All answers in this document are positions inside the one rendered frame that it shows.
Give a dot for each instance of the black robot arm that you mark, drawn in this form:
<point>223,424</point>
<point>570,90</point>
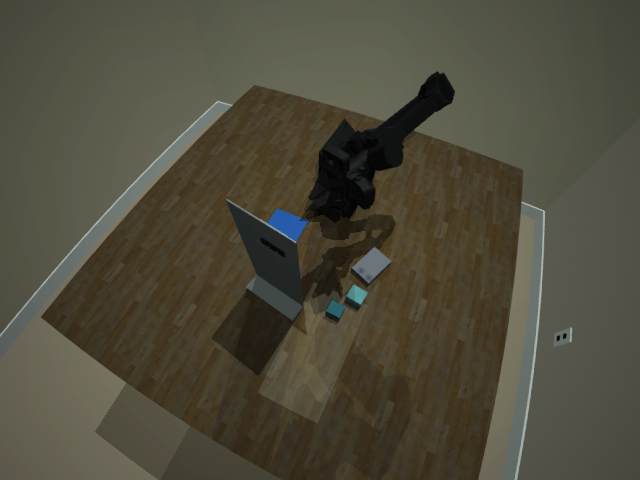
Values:
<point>381,148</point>

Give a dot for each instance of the teal square block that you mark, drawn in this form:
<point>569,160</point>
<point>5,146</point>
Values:
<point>335,310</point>

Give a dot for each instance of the blue flat square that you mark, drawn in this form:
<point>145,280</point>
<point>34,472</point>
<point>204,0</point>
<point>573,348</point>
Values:
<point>287,223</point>

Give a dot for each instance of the grey panel with socket openings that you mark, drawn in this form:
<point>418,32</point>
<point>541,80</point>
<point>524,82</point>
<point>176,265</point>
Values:
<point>275,259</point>

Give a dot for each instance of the light teal cube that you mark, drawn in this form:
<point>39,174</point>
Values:
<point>356,296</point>

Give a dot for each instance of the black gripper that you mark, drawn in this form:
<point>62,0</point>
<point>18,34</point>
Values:
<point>334,179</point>

